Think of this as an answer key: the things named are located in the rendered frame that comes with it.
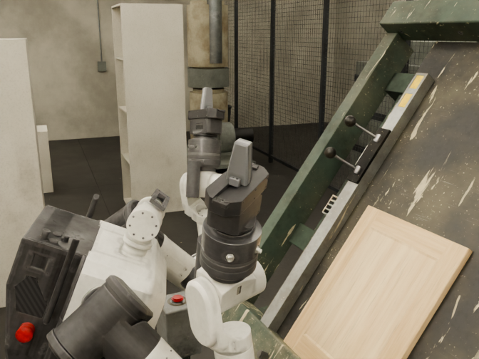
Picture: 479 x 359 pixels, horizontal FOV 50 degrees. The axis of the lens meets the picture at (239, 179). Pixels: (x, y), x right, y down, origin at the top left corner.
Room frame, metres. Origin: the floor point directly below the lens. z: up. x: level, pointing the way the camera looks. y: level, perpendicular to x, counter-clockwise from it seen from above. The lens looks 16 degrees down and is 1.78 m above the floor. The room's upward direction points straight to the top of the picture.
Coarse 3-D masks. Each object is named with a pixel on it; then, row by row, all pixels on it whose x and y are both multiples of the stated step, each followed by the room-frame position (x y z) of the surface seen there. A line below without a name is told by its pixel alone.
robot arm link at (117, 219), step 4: (116, 212) 1.22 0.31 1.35; (120, 212) 1.21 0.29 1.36; (112, 216) 1.22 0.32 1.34; (116, 216) 1.21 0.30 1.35; (120, 216) 1.20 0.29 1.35; (104, 220) 1.25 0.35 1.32; (108, 220) 1.22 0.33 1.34; (112, 220) 1.21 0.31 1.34; (116, 220) 1.20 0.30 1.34; (120, 220) 1.19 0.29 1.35; (124, 220) 1.18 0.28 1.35; (116, 224) 1.19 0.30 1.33; (120, 224) 1.19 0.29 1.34; (160, 232) 1.26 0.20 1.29; (160, 236) 1.24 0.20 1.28; (164, 236) 1.25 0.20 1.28; (160, 240) 1.23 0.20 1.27; (160, 244) 1.23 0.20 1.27
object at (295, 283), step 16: (432, 80) 1.69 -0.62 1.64; (416, 96) 1.66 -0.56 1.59; (400, 112) 1.65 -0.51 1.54; (384, 128) 1.65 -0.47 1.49; (400, 128) 1.63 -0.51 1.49; (384, 144) 1.61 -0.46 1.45; (368, 176) 1.58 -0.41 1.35; (352, 192) 1.56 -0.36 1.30; (336, 208) 1.56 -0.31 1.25; (352, 208) 1.56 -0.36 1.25; (336, 224) 1.53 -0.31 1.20; (320, 240) 1.52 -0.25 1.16; (304, 256) 1.52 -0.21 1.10; (320, 256) 1.51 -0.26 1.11; (304, 272) 1.48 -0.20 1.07; (288, 288) 1.47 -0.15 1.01; (272, 304) 1.48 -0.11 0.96; (288, 304) 1.46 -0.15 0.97; (272, 320) 1.43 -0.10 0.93
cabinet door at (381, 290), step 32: (384, 224) 1.40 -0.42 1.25; (352, 256) 1.41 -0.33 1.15; (384, 256) 1.33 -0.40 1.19; (416, 256) 1.26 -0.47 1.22; (448, 256) 1.19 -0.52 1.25; (320, 288) 1.41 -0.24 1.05; (352, 288) 1.33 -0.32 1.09; (384, 288) 1.26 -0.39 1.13; (416, 288) 1.19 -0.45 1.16; (448, 288) 1.14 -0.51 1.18; (320, 320) 1.33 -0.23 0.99; (352, 320) 1.26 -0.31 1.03; (384, 320) 1.19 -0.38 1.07; (416, 320) 1.13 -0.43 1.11; (320, 352) 1.25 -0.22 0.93; (352, 352) 1.19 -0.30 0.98; (384, 352) 1.13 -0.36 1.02
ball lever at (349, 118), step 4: (348, 116) 1.64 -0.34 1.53; (352, 116) 1.63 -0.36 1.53; (344, 120) 1.64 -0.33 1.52; (348, 120) 1.63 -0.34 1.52; (352, 120) 1.62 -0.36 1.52; (348, 124) 1.63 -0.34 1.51; (352, 124) 1.62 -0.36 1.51; (356, 124) 1.63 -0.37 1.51; (360, 128) 1.63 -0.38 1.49; (364, 128) 1.63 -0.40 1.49; (368, 132) 1.63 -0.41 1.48; (372, 136) 1.62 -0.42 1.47; (376, 136) 1.62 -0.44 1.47; (380, 136) 1.62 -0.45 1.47; (376, 140) 1.61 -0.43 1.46
